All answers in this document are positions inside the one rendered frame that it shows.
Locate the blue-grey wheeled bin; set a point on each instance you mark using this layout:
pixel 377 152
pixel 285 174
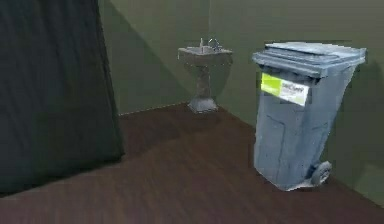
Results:
pixel 293 133

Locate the dark shower curtain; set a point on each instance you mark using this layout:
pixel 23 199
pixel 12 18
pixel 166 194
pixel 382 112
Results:
pixel 50 93

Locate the grey pedestal sink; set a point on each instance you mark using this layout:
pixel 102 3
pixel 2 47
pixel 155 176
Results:
pixel 203 56

